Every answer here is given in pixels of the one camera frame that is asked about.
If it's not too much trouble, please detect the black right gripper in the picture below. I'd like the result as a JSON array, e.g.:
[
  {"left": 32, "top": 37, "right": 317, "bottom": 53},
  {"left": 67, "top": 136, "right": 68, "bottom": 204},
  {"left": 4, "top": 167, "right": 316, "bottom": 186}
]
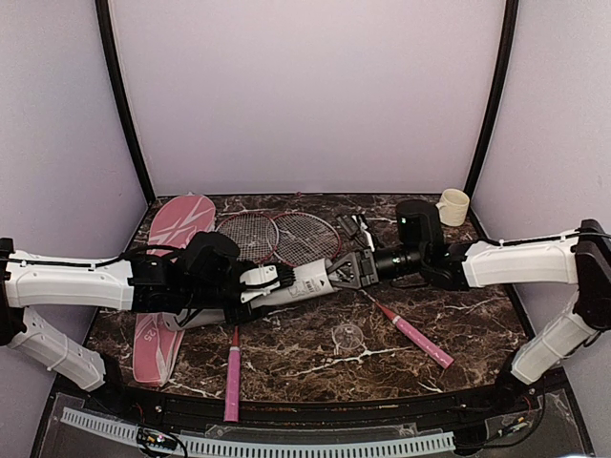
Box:
[{"left": 318, "top": 243, "right": 427, "bottom": 290}]

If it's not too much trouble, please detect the white shuttlecock tube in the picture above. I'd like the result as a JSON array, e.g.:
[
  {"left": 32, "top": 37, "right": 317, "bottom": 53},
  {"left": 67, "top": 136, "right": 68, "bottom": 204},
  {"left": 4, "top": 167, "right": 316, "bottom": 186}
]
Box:
[{"left": 162, "top": 259, "right": 338, "bottom": 331}]

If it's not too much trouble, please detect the clear plastic tube lid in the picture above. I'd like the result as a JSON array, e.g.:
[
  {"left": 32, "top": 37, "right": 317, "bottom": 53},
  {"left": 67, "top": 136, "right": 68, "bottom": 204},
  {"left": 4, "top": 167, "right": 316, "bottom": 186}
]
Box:
[{"left": 331, "top": 323, "right": 364, "bottom": 353}]

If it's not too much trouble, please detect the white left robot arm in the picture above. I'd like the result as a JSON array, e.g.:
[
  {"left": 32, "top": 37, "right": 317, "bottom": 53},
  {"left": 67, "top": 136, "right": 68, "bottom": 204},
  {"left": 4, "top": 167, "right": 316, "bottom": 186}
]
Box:
[{"left": 1, "top": 232, "right": 295, "bottom": 416}]

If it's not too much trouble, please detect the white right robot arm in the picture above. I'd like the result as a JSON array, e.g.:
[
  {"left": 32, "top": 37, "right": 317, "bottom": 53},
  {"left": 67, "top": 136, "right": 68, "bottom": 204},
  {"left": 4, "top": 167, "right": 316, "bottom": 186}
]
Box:
[{"left": 327, "top": 199, "right": 610, "bottom": 414}]

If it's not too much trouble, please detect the pink racket cover bag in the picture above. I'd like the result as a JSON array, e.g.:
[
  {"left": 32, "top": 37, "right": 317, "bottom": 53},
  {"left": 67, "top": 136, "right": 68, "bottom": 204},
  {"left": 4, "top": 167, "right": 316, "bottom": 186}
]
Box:
[{"left": 133, "top": 194, "right": 216, "bottom": 387}]

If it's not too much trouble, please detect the cream ceramic mug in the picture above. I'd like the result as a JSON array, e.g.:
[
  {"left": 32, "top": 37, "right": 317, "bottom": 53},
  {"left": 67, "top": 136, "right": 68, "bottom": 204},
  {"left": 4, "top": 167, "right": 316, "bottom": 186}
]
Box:
[{"left": 435, "top": 188, "right": 471, "bottom": 227}]

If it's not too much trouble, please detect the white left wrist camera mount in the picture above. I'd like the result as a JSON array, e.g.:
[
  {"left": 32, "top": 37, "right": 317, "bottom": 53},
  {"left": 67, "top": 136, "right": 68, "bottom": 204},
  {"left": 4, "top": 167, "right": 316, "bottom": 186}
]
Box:
[{"left": 240, "top": 263, "right": 296, "bottom": 303}]

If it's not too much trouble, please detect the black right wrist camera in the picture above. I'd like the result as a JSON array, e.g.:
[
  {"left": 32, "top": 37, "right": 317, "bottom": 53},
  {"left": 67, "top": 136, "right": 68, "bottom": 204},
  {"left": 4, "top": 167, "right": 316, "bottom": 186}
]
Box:
[{"left": 336, "top": 214, "right": 377, "bottom": 252}]

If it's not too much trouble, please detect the right pink-handled badminton racket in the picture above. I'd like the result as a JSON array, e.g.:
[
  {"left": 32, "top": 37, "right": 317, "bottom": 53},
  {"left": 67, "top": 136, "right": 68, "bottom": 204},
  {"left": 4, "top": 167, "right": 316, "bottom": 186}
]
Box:
[{"left": 273, "top": 212, "right": 454, "bottom": 369}]

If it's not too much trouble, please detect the pink-handled badminton racket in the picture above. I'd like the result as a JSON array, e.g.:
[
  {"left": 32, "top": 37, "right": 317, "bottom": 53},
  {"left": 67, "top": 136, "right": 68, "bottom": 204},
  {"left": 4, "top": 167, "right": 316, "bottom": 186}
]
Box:
[
  {"left": 273, "top": 212, "right": 454, "bottom": 369},
  {"left": 217, "top": 211, "right": 278, "bottom": 423}
]

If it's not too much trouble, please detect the left pink-handled badminton racket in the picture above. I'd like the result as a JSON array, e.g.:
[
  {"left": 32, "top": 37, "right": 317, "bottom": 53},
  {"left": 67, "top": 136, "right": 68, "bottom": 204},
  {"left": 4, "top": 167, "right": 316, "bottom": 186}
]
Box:
[{"left": 217, "top": 211, "right": 278, "bottom": 423}]

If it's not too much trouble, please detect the black front table rail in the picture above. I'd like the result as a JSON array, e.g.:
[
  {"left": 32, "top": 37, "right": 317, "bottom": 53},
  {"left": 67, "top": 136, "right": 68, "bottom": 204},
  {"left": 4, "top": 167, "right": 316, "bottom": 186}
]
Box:
[{"left": 97, "top": 385, "right": 540, "bottom": 430}]

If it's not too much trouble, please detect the white slotted cable duct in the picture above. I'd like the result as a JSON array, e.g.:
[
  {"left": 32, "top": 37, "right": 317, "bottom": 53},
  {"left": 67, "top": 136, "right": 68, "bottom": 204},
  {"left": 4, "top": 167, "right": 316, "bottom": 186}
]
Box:
[{"left": 60, "top": 407, "right": 455, "bottom": 457}]

